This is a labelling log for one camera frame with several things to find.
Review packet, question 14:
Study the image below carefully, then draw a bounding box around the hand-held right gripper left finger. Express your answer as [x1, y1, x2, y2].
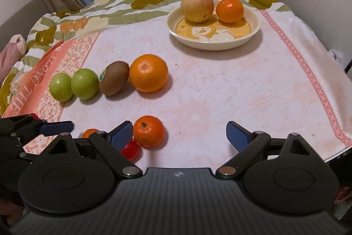
[41, 121, 143, 178]

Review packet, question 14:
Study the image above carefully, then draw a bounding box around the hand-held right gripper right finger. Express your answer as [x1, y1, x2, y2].
[216, 121, 321, 179]

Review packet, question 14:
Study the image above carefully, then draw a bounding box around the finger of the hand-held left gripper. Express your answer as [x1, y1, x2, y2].
[11, 114, 74, 145]

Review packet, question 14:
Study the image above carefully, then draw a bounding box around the red tomato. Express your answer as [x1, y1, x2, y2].
[120, 139, 142, 162]

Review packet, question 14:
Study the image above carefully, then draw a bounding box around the tangerine with green stem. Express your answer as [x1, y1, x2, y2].
[133, 115, 165, 148]

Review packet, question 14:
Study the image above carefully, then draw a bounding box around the small tangerine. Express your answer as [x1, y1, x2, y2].
[82, 128, 100, 139]

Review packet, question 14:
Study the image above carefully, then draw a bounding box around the green apple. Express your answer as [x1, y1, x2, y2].
[49, 73, 74, 102]
[71, 68, 99, 100]

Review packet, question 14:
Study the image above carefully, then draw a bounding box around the brown kiwi with sticker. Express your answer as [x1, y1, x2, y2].
[99, 61, 130, 96]

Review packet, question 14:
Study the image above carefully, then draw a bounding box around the large orange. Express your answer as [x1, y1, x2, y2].
[129, 54, 169, 93]

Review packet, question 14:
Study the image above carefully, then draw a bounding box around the cream plate with yellow print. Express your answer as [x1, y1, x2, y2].
[167, 5, 261, 51]

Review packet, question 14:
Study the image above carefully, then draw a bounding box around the pink white printed towel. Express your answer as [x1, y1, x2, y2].
[1, 8, 352, 164]

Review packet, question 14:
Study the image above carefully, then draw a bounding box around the pink plush toy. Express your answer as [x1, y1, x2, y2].
[0, 34, 27, 81]

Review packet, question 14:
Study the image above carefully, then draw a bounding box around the grey upholstered headboard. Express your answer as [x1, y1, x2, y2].
[0, 0, 50, 51]

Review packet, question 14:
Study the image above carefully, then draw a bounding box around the white plastic bag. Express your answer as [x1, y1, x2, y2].
[328, 48, 344, 67]

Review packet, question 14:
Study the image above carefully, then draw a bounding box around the deep orange mandarin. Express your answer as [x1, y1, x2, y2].
[216, 0, 244, 24]

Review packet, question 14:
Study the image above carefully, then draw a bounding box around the red yellow apple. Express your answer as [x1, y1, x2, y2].
[181, 0, 214, 23]

